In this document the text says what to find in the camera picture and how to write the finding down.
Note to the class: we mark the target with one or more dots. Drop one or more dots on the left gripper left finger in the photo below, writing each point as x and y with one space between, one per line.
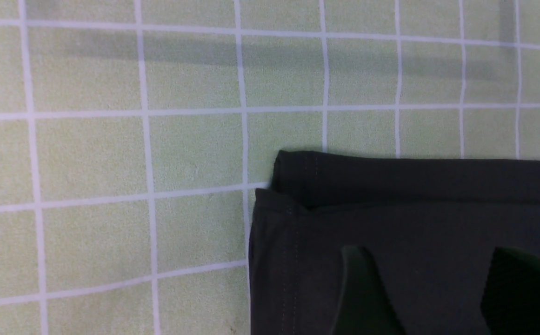
364 307

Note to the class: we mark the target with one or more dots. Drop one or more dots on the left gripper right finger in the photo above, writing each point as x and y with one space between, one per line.
511 301

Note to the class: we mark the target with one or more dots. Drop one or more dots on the dark gray long-sleeved shirt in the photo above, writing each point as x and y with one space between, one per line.
431 226

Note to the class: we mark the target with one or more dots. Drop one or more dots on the green checkered table mat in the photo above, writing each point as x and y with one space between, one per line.
133 134

